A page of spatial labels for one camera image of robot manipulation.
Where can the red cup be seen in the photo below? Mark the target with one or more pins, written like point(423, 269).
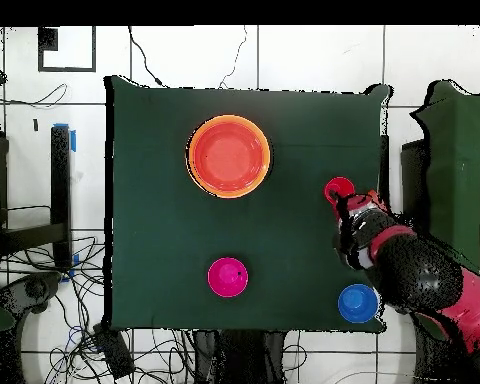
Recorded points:
point(342, 184)

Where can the orange-red shallow bowl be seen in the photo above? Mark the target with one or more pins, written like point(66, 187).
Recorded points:
point(228, 156)

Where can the large orange bowl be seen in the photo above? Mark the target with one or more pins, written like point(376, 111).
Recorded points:
point(191, 168)

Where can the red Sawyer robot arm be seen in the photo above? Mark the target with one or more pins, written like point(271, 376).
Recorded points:
point(416, 272)

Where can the small dark blue bowl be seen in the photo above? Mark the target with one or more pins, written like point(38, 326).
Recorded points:
point(358, 304)

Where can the small crimson bowl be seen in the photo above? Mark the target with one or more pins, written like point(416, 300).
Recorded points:
point(228, 276)

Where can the dark green table cloth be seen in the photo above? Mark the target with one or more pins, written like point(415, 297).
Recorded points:
point(164, 220)

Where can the black power brick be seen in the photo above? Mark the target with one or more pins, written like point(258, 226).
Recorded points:
point(114, 352)

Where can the blue tape strip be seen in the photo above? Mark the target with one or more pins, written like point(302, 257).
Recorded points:
point(73, 140)

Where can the black office chair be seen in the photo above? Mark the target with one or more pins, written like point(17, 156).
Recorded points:
point(36, 288)

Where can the black square tape outline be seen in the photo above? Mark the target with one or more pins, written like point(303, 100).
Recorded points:
point(40, 56)

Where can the black metal frame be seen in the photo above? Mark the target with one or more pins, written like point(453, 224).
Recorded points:
point(60, 180)
point(414, 180)

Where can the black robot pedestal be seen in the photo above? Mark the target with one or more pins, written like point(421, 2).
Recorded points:
point(240, 356)

